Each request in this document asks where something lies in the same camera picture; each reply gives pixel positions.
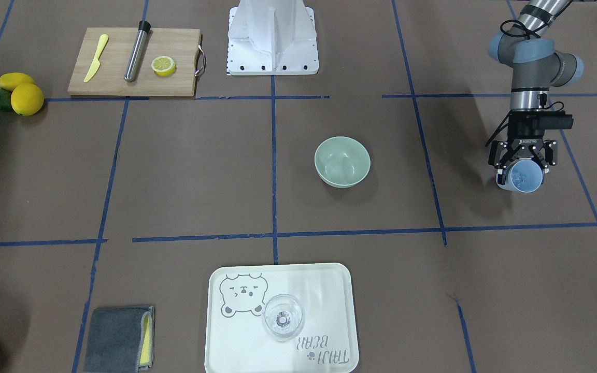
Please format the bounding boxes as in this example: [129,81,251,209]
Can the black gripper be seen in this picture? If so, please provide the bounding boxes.
[488,111,559,187]

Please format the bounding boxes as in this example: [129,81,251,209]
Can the light blue plastic cup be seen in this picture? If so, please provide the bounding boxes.
[495,159,544,193]

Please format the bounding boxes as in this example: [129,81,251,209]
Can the green ceramic bowl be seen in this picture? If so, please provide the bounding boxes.
[314,136,372,189]

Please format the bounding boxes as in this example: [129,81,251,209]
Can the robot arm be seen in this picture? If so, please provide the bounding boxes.
[486,1,585,193]

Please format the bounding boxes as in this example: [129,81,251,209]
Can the clear wine glass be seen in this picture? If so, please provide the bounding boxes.
[263,294,305,342]

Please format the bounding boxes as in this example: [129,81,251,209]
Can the white bear tray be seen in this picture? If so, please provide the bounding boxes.
[204,263,360,372]

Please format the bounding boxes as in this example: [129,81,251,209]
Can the half lemon slice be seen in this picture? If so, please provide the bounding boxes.
[151,56,176,77]

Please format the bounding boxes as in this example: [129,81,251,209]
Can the wooden cutting board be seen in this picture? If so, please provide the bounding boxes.
[68,27,204,97]

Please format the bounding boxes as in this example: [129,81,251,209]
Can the steel muddler black cap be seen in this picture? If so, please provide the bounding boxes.
[124,20,151,82]

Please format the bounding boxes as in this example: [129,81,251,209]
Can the yellow plastic knife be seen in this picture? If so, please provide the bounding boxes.
[83,34,109,83]

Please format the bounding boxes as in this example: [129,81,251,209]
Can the grey folded cloth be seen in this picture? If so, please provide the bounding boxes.
[83,305,155,372]

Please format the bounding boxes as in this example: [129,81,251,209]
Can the yellow lemon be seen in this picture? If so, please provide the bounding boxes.
[10,83,45,116]
[0,71,35,92]

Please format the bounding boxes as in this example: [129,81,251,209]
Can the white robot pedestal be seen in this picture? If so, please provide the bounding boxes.
[226,1,320,76]

